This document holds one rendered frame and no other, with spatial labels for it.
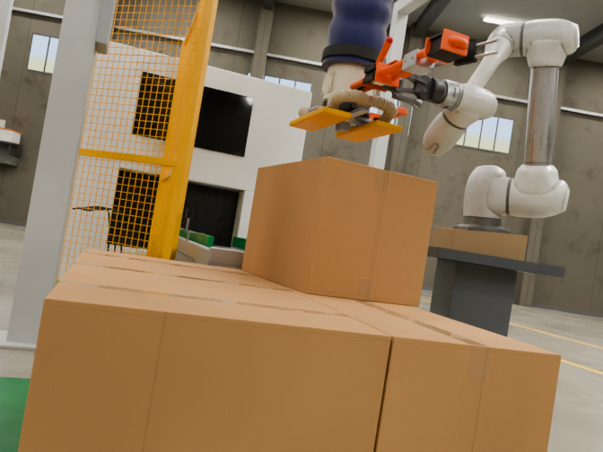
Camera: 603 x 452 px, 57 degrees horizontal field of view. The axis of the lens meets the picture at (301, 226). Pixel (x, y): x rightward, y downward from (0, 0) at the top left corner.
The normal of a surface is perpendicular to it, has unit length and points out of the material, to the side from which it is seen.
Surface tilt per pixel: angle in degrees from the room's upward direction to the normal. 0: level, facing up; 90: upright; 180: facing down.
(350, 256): 90
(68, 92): 90
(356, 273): 90
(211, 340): 90
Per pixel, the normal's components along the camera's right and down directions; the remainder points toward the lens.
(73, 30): 0.32, 0.03
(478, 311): 0.07, -0.02
